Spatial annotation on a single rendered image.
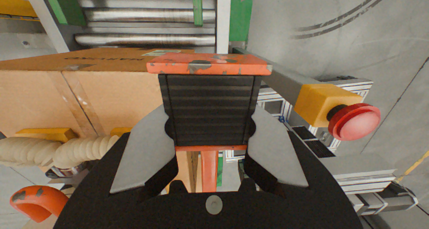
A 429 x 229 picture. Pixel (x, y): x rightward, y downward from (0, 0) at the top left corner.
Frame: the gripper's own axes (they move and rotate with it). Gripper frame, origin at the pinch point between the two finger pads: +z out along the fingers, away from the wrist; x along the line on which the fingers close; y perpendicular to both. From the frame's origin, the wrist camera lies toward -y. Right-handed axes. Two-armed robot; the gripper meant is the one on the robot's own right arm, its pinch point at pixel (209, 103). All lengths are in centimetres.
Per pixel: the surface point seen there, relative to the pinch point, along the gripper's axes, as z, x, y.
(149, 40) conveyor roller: 53, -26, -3
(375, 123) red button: 3.7, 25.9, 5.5
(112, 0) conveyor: 59, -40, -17
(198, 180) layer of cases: 53, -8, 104
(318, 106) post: 8.6, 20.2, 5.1
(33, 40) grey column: 106, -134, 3
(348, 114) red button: 4.3, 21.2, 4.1
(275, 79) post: 26.8, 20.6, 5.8
